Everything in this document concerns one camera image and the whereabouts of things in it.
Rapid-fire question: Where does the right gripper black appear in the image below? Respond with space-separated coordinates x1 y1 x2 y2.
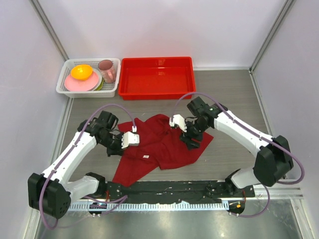
179 119 209 151

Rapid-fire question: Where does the red t-shirt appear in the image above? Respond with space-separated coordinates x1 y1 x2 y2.
112 114 213 187

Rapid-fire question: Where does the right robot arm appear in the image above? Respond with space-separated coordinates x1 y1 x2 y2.
169 97 294 197

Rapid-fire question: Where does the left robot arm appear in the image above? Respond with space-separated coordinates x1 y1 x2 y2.
27 111 129 219

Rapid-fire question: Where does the white plastic basket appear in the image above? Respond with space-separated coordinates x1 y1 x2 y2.
56 58 121 98

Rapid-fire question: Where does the green plate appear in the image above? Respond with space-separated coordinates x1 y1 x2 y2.
95 77 104 91

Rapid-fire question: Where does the pink plate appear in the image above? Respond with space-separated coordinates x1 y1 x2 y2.
64 71 102 92

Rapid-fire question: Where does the red plastic bin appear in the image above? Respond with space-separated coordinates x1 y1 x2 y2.
118 57 196 101

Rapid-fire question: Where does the pink translucent cup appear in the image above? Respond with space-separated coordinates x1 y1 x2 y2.
98 60 116 83

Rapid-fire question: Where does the orange bowl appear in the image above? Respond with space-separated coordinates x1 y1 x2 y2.
70 64 93 81

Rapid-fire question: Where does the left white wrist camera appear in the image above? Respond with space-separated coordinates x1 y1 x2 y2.
121 126 140 149

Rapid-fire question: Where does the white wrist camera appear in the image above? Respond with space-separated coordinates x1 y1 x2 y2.
121 126 140 149
169 114 187 132

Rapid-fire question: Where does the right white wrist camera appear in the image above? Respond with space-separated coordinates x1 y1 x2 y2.
169 114 187 132

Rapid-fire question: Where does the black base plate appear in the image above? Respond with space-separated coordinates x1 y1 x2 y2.
77 179 256 203

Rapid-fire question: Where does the white slotted cable duct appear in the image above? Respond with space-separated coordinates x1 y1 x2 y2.
67 200 229 212

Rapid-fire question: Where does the aluminium frame rail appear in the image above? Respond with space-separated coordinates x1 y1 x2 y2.
31 179 304 202

